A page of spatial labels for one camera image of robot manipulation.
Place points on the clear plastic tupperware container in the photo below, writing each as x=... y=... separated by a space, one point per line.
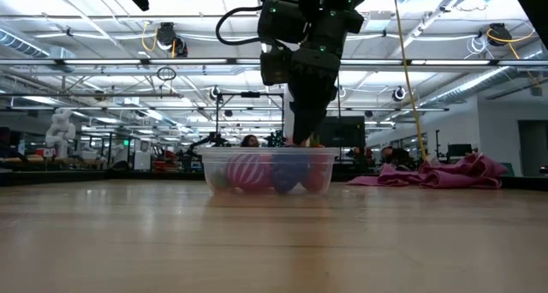
x=205 y=156

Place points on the white robot figure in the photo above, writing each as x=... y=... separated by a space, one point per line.
x=60 y=130

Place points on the magenta cloth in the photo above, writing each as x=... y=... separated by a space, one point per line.
x=462 y=175

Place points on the purple white-striped toy onion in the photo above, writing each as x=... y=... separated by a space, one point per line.
x=249 y=172

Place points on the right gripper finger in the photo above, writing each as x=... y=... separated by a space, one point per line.
x=314 y=109
x=293 y=100

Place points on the black camera stand frame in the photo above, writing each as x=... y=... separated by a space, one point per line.
x=250 y=94

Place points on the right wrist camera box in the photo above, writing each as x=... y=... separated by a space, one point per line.
x=276 y=68

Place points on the person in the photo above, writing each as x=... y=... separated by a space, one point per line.
x=250 y=141
x=398 y=157

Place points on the large black monitor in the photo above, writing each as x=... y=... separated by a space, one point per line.
x=347 y=132

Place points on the purple toy grape bunch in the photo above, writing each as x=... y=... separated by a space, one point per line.
x=289 y=175

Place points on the small black monitor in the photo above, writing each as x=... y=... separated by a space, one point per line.
x=459 y=150

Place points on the red toy dragon fruit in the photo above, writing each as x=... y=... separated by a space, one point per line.
x=316 y=179

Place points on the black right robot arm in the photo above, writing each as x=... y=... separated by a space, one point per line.
x=329 y=1

